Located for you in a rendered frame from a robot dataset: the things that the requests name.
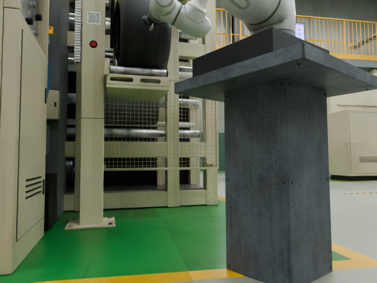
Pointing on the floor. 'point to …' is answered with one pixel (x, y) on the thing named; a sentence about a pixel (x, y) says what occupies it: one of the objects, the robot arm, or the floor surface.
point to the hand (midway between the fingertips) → (151, 26)
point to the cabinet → (353, 145)
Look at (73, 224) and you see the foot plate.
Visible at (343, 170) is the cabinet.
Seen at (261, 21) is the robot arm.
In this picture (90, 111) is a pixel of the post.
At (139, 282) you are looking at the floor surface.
